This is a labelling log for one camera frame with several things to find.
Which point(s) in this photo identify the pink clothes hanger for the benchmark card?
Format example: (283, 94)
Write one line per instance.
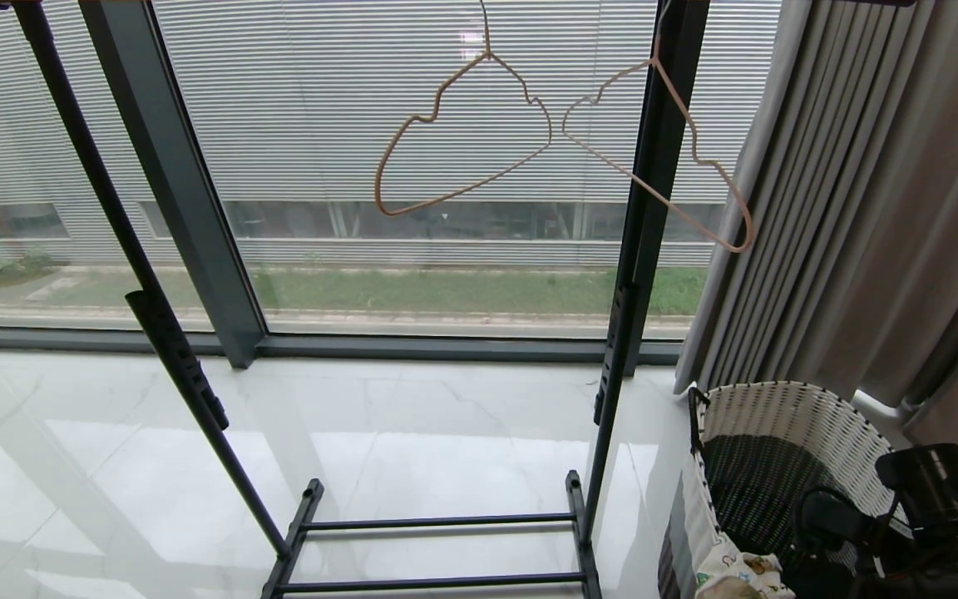
(654, 193)
(462, 185)

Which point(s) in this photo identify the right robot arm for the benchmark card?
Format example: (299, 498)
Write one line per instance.
(936, 482)

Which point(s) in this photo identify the black clothes rack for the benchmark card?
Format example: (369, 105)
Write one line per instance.
(171, 358)

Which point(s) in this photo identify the white laundry basket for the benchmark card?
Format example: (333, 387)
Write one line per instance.
(778, 412)

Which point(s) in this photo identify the cream printed garment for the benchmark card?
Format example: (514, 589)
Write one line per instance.
(737, 570)

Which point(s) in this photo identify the beige curtain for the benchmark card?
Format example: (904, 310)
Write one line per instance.
(861, 208)

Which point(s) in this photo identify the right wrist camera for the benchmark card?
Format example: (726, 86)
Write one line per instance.
(832, 524)

